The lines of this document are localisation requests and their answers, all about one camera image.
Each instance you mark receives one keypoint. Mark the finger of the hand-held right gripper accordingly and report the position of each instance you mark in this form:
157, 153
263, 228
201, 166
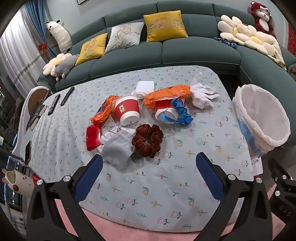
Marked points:
281, 172

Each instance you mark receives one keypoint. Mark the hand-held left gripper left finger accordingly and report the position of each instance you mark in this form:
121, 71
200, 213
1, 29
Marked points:
87, 178

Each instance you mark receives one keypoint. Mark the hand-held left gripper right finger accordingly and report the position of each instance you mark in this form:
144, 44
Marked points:
210, 178

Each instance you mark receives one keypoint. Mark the bin with white liner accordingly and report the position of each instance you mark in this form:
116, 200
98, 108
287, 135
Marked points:
261, 111

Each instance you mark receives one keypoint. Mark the red and white paper cup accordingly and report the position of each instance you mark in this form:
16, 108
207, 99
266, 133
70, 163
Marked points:
163, 112
124, 107

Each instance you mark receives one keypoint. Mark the large orange plastic bag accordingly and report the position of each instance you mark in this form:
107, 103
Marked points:
166, 93

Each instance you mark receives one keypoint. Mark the white paper sheet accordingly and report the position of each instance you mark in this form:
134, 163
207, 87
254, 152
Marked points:
256, 165

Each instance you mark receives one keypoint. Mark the red packet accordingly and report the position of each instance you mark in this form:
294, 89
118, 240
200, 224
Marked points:
93, 138

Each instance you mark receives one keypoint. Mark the grey face mask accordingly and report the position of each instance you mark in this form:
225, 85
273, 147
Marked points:
118, 148

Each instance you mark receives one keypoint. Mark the floral light blue tablecloth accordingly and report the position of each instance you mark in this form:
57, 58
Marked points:
138, 185

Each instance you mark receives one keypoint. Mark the dark red velvet scrunchie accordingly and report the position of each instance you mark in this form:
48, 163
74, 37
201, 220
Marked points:
138, 141

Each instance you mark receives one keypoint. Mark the black phone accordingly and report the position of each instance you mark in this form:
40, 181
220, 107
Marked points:
27, 152

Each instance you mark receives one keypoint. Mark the small orange plastic bag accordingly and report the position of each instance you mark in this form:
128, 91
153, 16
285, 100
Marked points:
103, 112

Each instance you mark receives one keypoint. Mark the white deer mug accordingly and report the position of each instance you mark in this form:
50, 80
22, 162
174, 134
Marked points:
19, 183

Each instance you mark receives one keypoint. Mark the black notebook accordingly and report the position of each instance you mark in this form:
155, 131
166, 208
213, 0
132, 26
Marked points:
38, 115

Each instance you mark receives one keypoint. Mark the white side table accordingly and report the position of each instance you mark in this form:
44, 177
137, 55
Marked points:
23, 129

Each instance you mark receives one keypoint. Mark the black remote control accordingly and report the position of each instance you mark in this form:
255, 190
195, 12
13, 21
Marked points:
67, 96
54, 104

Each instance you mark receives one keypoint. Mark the white glove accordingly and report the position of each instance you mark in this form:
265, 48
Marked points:
202, 96
197, 80

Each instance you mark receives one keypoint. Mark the dark green sofa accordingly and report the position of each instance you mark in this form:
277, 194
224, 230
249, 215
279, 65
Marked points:
196, 53

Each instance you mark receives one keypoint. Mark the small yellow embroidered cushion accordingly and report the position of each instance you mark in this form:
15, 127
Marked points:
91, 48

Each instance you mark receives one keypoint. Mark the blue patterned cloth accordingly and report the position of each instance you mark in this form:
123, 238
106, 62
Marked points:
225, 42

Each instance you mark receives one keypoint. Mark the red curtain bow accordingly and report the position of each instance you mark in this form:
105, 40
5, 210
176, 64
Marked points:
43, 48

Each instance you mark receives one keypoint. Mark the grey embroidered cushion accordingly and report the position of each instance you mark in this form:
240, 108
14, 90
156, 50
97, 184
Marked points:
124, 37

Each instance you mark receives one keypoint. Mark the white sheer curtain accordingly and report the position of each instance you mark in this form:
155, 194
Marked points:
16, 51

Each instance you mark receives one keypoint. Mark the panda plush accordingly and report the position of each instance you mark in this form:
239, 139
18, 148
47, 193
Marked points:
59, 34

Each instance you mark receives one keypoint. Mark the red monkey plush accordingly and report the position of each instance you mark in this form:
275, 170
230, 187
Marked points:
262, 25

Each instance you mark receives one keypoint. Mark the large yellow embroidered cushion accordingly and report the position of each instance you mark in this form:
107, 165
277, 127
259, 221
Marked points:
165, 25

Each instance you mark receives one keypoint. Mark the blue curtain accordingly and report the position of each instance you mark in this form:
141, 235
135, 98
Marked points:
34, 18

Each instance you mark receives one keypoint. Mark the red wall hanging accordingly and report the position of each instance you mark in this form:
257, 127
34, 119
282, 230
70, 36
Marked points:
291, 39

